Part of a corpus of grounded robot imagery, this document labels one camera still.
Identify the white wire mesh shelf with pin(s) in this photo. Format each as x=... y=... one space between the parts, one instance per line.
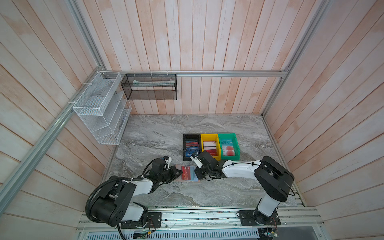
x=102 y=107

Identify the black mesh wall basket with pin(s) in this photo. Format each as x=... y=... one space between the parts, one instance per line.
x=150 y=87

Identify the tan leather card holder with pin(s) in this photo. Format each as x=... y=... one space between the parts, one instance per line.
x=194 y=180

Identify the cards stack in black bin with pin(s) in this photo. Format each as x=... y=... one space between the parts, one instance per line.
x=191 y=147

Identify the black plastic bin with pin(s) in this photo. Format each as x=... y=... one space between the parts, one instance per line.
x=191 y=137

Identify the yellow plastic bin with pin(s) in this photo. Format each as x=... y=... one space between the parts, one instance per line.
x=212 y=137

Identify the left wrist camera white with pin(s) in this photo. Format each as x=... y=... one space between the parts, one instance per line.
x=168 y=161

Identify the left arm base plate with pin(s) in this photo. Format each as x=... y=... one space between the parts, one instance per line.
x=149 y=221

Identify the cards stack in green bin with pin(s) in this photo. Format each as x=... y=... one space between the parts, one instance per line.
x=228 y=149

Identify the cards stack in yellow bin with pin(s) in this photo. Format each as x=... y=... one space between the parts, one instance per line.
x=210 y=147

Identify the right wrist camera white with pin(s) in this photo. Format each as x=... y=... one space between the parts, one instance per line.
x=196 y=161

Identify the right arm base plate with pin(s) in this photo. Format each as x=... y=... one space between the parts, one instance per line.
x=254 y=218

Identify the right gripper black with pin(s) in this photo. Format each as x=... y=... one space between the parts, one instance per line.
x=198 y=173

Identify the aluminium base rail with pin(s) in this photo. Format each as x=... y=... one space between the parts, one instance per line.
x=197 y=218

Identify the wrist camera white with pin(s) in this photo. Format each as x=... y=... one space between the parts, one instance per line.
x=168 y=161
x=196 y=161

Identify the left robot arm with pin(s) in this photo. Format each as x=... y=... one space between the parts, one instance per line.
x=111 y=202

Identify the red VIP credit card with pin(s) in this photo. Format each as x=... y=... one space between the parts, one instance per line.
x=186 y=173

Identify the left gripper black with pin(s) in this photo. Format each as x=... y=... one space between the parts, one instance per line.
x=173 y=169

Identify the horizontal aluminium wall rail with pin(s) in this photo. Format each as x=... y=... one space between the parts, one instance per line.
x=261 y=73

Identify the green plastic bin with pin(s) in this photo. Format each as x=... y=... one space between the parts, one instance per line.
x=233 y=137

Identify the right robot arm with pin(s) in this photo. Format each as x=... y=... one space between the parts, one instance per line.
x=275 y=179

